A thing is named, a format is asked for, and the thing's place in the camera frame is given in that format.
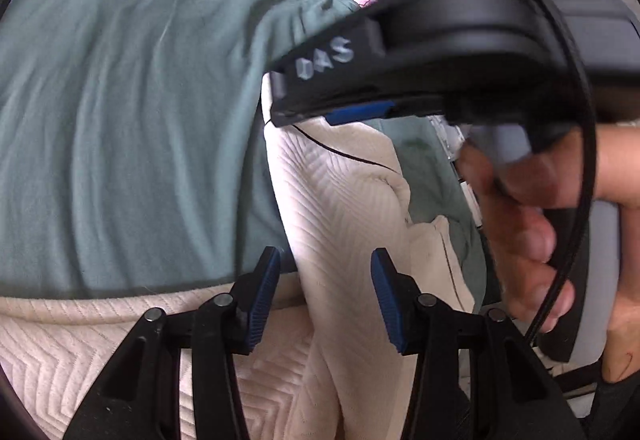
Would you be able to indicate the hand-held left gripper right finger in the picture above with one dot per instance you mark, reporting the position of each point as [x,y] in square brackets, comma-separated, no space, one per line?
[389,300]

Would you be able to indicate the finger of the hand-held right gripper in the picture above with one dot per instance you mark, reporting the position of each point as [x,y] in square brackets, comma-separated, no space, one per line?
[325,70]

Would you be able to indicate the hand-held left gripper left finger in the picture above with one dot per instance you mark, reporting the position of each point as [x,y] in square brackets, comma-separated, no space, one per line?
[262,300]

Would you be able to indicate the white quilted blanket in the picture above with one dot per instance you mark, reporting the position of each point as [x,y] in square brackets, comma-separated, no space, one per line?
[340,220]

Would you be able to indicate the person's right forearm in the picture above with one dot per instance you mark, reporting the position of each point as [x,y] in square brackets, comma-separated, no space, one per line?
[620,412]

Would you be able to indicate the person's right hand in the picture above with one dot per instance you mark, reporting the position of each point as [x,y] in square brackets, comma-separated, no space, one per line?
[520,230]

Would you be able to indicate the green bed duvet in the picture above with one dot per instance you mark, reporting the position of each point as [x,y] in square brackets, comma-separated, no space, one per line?
[125,95]

